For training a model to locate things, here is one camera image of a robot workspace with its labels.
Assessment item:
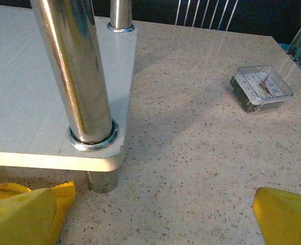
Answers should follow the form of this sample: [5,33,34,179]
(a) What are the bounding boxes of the small square clear alarm clock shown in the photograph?
[228,65,294,115]

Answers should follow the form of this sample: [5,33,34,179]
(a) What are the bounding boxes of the all-yellow pasta bag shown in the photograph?
[0,181,76,245]

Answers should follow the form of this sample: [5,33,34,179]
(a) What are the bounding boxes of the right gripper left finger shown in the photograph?
[0,188,57,245]

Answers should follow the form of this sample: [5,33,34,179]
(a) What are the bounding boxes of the plastic zip tie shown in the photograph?
[192,0,199,27]
[200,0,209,28]
[175,0,191,26]
[210,0,220,29]

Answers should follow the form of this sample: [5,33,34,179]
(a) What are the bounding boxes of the white two-tier shelf chrome legs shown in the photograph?
[0,0,138,194]

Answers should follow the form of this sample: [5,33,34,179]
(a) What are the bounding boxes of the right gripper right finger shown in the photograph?
[252,187,301,245]

